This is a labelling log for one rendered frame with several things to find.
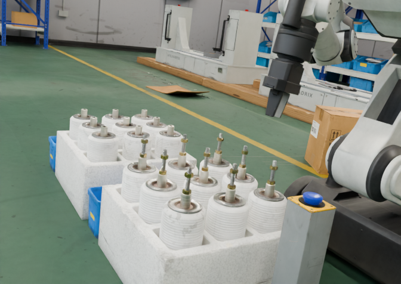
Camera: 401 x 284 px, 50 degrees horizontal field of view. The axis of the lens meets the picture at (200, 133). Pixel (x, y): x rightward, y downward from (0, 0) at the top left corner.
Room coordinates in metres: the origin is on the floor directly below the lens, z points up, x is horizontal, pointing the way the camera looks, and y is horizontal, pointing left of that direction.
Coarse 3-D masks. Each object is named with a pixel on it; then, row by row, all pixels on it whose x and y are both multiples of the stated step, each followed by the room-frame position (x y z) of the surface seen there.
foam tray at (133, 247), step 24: (120, 192) 1.07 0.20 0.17; (120, 216) 0.95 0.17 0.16; (120, 240) 0.94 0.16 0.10; (144, 240) 0.83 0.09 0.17; (216, 240) 0.85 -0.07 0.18; (240, 240) 0.86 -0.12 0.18; (264, 240) 0.88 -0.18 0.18; (120, 264) 0.93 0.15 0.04; (144, 264) 0.82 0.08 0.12; (168, 264) 0.75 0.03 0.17; (192, 264) 0.78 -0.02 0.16; (216, 264) 0.81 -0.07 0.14; (240, 264) 0.85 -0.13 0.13; (264, 264) 0.89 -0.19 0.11
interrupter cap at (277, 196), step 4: (260, 188) 1.01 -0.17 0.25; (264, 188) 1.01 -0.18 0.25; (256, 192) 0.98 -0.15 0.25; (260, 192) 0.98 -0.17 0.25; (264, 192) 0.99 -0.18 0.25; (276, 192) 1.00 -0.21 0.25; (260, 196) 0.95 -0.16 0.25; (264, 196) 0.96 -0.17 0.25; (276, 196) 0.97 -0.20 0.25; (280, 196) 0.97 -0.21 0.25; (284, 196) 0.98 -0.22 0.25; (268, 200) 0.94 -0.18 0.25; (272, 200) 0.94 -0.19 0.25; (276, 200) 0.94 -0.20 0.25; (280, 200) 0.95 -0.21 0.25
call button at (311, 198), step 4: (308, 192) 0.82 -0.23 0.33; (312, 192) 0.83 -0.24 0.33; (304, 196) 0.80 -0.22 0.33; (308, 196) 0.80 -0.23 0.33; (312, 196) 0.80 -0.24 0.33; (316, 196) 0.80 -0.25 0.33; (320, 196) 0.81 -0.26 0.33; (304, 200) 0.81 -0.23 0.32; (308, 200) 0.79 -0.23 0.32; (312, 200) 0.79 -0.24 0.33; (316, 200) 0.79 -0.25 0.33; (320, 200) 0.79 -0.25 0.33; (312, 204) 0.79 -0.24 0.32; (316, 204) 0.80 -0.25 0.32
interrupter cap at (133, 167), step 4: (128, 164) 1.06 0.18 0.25; (132, 164) 1.06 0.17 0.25; (136, 164) 1.07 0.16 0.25; (148, 164) 1.08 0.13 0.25; (128, 168) 1.03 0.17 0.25; (132, 168) 1.03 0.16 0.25; (136, 168) 1.04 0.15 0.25; (148, 168) 1.05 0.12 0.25; (152, 168) 1.05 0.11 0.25; (136, 172) 1.01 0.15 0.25; (140, 172) 1.01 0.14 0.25; (144, 172) 1.01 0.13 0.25; (148, 172) 1.02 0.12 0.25
